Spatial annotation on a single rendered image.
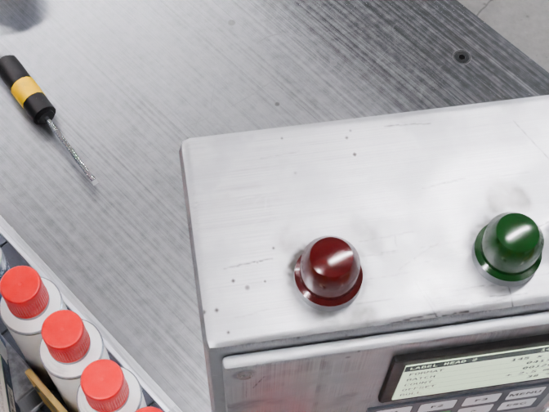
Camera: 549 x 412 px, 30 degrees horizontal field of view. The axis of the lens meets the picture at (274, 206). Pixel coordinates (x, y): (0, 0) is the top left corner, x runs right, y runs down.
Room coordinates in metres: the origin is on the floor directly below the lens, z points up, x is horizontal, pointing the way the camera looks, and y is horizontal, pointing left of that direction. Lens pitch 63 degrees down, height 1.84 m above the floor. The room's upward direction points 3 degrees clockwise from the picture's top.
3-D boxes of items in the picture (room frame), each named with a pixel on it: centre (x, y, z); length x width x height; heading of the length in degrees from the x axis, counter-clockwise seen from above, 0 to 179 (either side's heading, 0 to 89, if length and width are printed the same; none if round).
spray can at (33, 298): (0.31, 0.20, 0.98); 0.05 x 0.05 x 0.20
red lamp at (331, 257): (0.15, -0.02, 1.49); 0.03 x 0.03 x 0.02
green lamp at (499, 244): (0.17, -0.09, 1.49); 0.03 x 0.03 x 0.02
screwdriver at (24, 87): (0.60, 0.26, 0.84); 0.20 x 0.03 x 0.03; 39
